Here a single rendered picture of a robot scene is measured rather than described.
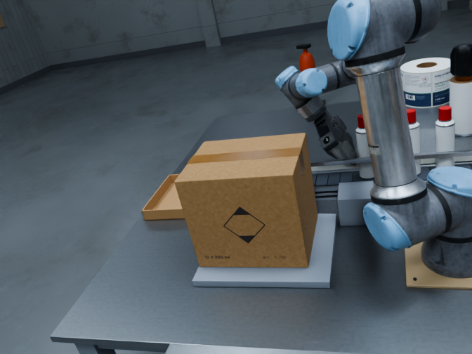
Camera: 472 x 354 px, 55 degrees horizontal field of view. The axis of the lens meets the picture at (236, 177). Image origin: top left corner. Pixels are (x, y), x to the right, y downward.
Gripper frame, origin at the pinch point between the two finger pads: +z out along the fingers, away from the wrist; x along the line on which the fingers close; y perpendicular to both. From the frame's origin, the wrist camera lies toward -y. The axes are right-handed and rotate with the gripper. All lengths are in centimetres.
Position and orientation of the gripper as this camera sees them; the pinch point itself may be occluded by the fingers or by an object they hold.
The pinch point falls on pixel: (352, 162)
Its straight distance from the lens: 146.1
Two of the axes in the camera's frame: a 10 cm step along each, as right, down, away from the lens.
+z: 6.5, 7.2, 2.3
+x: -7.2, 4.9, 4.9
